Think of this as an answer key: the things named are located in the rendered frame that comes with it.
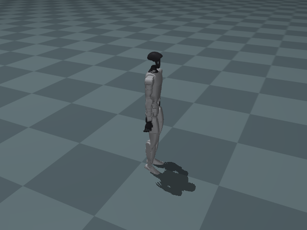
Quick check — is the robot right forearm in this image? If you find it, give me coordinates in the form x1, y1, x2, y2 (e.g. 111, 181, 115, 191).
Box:
145, 99, 153, 122

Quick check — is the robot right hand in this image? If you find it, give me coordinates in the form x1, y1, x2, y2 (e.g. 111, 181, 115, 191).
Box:
143, 117, 153, 132

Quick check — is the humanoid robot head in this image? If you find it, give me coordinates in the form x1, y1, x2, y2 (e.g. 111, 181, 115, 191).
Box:
147, 52, 163, 73

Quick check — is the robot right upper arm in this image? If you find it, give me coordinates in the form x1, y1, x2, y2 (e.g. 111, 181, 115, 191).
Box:
144, 75, 154, 103

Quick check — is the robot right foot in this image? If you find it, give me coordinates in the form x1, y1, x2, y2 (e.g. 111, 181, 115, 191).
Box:
145, 164, 160, 174

